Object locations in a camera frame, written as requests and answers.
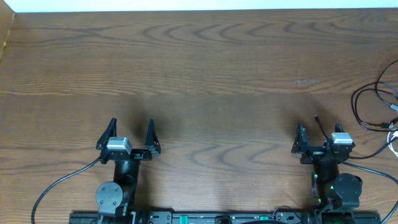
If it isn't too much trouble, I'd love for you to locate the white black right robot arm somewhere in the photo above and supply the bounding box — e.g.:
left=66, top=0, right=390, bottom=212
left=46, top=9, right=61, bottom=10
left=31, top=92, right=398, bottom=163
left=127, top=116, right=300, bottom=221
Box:
left=291, top=124, right=381, bottom=224

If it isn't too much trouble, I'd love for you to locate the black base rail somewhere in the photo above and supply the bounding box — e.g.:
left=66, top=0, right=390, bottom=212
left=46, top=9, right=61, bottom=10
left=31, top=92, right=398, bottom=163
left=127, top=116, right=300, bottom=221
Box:
left=68, top=206, right=381, bottom=224

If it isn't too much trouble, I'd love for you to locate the white USB cable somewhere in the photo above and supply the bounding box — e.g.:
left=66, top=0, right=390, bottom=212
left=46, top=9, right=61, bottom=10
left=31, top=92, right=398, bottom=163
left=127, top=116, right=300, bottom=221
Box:
left=387, top=129, right=398, bottom=158

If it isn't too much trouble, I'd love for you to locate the black USB cable blue plug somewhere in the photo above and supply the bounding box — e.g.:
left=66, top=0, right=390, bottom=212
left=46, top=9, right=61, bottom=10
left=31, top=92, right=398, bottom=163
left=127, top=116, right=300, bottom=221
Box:
left=313, top=60, right=398, bottom=160

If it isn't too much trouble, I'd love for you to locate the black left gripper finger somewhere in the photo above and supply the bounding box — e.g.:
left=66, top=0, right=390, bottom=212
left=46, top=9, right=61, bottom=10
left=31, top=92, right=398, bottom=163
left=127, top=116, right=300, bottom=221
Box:
left=96, top=118, right=117, bottom=151
left=144, top=119, right=161, bottom=154

